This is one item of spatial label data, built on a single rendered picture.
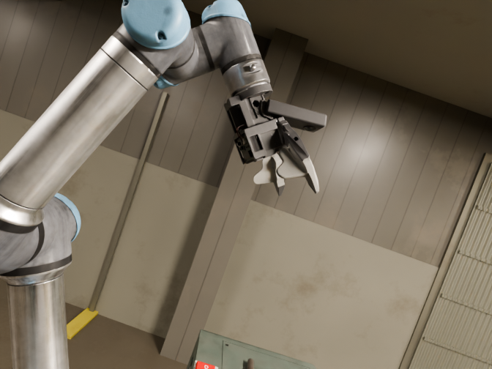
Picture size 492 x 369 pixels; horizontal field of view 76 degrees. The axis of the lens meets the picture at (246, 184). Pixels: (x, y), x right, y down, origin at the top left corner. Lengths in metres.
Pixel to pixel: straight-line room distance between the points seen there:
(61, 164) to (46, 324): 0.32
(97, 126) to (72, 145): 0.04
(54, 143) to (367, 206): 2.99
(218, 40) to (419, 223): 3.10
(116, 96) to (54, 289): 0.38
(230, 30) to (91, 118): 0.27
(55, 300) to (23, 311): 0.05
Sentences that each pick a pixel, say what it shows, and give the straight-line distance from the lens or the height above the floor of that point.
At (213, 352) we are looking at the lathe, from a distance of 1.21.
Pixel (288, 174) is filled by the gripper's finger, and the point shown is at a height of 1.90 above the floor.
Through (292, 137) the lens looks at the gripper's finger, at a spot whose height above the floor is 1.96.
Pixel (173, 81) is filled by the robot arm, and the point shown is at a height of 1.98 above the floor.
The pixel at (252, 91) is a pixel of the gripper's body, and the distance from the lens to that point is 0.54.
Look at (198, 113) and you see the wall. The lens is 3.12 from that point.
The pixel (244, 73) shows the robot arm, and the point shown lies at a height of 2.03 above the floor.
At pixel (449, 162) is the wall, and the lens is 3.56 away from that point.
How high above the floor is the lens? 1.89
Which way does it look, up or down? 3 degrees down
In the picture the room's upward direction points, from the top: 20 degrees clockwise
